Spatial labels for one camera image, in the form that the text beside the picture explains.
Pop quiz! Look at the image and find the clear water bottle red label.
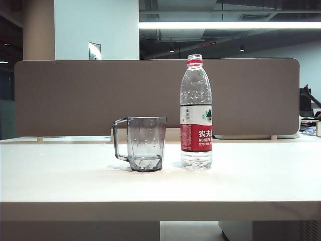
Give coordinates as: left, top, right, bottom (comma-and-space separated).
180, 54, 213, 172

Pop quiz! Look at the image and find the black monitor on arm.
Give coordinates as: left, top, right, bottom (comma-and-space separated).
299, 85, 321, 117

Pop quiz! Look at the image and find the transparent grey plastic mug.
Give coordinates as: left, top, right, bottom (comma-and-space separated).
112, 116, 168, 173

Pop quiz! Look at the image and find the brown fabric desk partition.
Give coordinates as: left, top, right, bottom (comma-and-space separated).
14, 58, 301, 138

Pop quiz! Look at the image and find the long white ceiling light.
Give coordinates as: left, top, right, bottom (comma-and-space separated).
138, 21, 321, 30

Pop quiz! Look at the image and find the grey cabinet under table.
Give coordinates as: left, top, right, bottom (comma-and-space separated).
218, 220, 321, 241

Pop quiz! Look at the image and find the silver metal wall plate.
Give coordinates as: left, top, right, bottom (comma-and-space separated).
88, 42, 102, 60

